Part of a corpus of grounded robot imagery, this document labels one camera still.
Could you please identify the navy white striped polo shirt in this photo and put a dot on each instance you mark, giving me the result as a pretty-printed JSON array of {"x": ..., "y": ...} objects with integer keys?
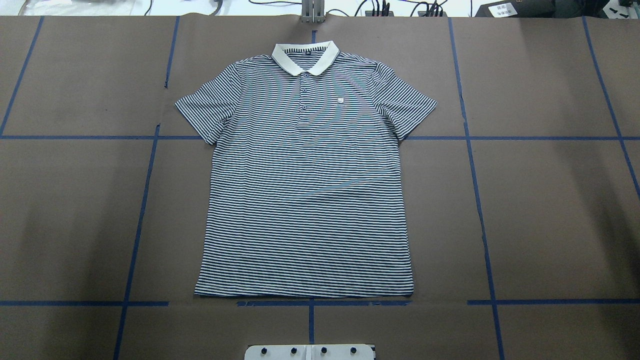
[{"x": 306, "y": 195}]

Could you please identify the black power box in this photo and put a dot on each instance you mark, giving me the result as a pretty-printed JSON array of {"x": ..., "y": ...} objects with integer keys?
[{"x": 517, "y": 9}]

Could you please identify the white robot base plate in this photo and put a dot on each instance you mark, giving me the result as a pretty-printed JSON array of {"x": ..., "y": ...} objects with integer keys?
[{"x": 357, "y": 351}]

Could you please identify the aluminium frame post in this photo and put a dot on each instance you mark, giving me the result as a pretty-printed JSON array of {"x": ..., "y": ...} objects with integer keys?
[{"x": 313, "y": 11}]

